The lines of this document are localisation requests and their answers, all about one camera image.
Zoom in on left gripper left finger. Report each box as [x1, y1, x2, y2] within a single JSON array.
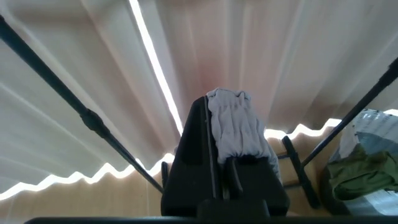
[[160, 96, 218, 217]]

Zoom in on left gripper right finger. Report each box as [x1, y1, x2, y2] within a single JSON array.
[[221, 156, 290, 217]]

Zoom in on pale grey shorts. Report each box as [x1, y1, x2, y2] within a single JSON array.
[[206, 87, 280, 181]]

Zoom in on black clothes rack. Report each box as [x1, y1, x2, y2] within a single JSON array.
[[0, 15, 398, 209]]

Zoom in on white laundry basket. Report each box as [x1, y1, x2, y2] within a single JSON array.
[[320, 108, 398, 215]]

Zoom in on green garment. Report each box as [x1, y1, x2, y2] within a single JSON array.
[[326, 146, 398, 202]]

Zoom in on beige curtain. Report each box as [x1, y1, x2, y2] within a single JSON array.
[[0, 0, 398, 200]]

